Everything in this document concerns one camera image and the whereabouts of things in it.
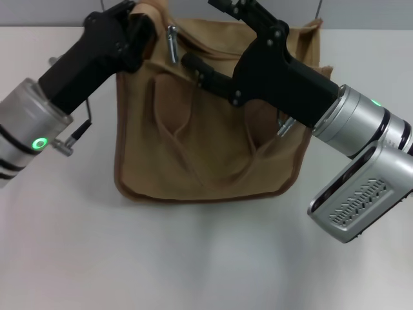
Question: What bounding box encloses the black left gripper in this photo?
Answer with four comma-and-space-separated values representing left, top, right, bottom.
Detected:
37, 0, 159, 116

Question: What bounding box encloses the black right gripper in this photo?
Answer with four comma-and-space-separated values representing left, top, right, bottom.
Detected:
181, 0, 340, 130

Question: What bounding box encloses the silver metal zipper pull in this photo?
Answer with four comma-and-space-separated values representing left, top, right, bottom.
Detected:
165, 25, 180, 65

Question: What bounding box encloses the khaki canvas food bag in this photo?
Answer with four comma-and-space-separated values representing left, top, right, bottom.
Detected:
114, 0, 335, 205

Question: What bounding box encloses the right gripper cable with connectors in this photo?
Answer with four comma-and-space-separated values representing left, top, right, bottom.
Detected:
275, 111, 297, 139

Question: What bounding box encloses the gripper cable with connectors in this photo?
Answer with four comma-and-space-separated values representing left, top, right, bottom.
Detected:
47, 56, 95, 158
275, 111, 297, 139

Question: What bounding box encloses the left gripper cable with connectors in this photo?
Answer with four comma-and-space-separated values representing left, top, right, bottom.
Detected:
47, 56, 95, 158

